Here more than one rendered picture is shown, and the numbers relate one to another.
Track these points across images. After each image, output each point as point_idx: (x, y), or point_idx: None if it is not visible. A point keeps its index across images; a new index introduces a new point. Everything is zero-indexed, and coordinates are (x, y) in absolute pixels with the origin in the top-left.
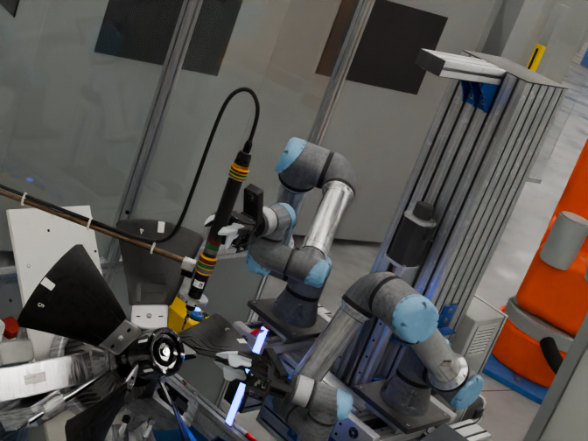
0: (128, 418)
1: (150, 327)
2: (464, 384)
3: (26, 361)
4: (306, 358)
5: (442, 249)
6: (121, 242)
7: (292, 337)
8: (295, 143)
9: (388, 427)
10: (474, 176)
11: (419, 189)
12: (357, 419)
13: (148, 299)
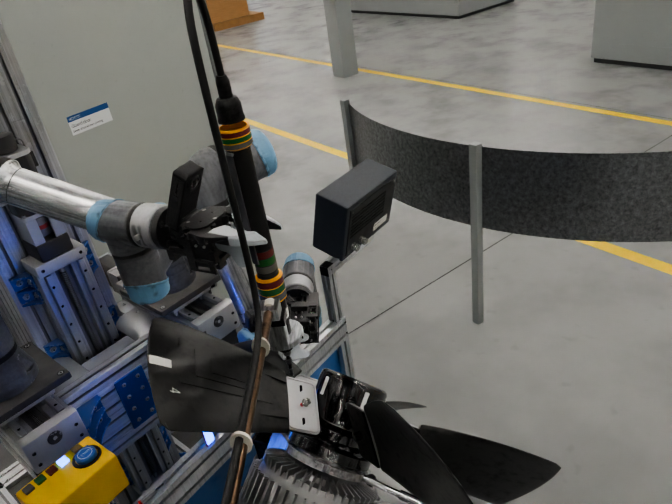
0: (373, 475)
1: (317, 404)
2: None
3: None
4: (245, 286)
5: (42, 162)
6: (199, 428)
7: (69, 373)
8: None
9: (206, 294)
10: (0, 63)
11: None
12: (206, 314)
13: (282, 401)
